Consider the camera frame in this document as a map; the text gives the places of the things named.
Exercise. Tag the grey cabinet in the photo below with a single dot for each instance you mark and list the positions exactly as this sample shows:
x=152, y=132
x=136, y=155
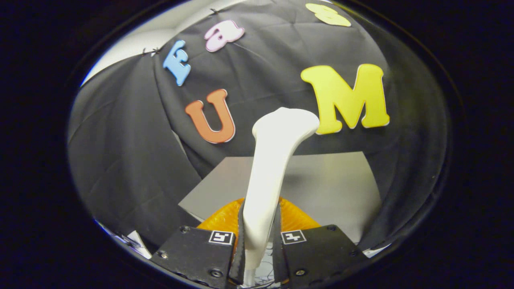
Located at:
x=325, y=188

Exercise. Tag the black backdrop cloth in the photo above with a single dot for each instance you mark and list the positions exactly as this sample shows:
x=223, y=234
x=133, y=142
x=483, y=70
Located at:
x=128, y=152

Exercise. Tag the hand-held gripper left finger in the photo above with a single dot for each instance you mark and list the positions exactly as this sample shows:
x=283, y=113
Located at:
x=196, y=257

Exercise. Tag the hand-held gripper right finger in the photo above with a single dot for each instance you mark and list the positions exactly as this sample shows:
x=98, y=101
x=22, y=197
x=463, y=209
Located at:
x=317, y=253

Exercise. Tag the white garment steamer head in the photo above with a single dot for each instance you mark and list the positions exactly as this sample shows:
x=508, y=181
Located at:
x=265, y=180

